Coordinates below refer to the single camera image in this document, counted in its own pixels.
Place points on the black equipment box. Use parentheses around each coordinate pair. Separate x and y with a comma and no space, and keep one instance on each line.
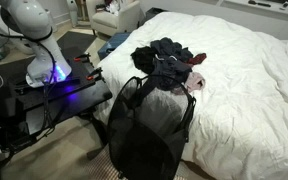
(0,106)

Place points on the white waste bin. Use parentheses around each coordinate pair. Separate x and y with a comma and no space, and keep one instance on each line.
(51,21)

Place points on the black robot table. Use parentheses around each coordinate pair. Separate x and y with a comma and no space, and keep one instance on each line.
(84,95)

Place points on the dark navy cloth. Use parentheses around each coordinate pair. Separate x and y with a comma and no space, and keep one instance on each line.
(170,68)

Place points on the black mesh laundry basket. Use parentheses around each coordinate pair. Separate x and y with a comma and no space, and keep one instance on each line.
(134,150)

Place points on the white tall appliance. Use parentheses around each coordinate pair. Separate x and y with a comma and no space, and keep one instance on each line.
(72,13)

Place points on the cream armchair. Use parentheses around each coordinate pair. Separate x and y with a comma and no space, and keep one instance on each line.
(114,20)

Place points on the black remote control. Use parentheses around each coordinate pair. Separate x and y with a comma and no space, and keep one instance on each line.
(260,4)

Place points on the white wall shelf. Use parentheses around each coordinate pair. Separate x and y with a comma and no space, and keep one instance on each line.
(239,4)

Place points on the white bed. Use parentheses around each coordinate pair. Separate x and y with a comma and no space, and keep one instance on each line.
(244,100)

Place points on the dark grey bedside box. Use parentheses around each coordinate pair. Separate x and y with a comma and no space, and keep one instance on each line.
(154,13)

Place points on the clothes pile on armchair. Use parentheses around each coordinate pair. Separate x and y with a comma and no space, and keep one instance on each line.
(112,6)

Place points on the blue storage box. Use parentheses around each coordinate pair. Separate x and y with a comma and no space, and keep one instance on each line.
(115,41)

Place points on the dark red patterned cloth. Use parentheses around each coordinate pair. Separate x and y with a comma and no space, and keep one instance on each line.
(197,59)

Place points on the small dark shelf object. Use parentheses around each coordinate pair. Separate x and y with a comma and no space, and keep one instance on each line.
(285,4)

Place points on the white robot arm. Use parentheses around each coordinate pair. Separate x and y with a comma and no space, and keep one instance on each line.
(40,43)

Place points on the black floor mat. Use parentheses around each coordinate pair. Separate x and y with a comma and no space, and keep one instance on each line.
(75,40)

